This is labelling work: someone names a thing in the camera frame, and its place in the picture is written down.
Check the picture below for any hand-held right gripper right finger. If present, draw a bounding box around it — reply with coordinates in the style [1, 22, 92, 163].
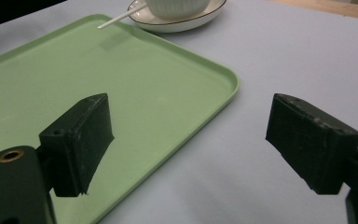
[265, 92, 358, 196]

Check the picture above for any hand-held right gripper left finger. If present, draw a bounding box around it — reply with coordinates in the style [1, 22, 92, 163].
[38, 92, 116, 198]

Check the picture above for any green plastic tray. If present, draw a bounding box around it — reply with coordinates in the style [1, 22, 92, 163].
[0, 13, 241, 224]

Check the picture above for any white stirring stick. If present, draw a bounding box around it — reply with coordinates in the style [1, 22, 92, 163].
[97, 3, 149, 30]

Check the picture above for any white saucer with dark rim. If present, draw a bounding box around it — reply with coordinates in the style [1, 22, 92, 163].
[127, 0, 227, 34]

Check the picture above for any white ribbed cup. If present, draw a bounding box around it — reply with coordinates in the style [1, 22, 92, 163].
[144, 0, 212, 21]

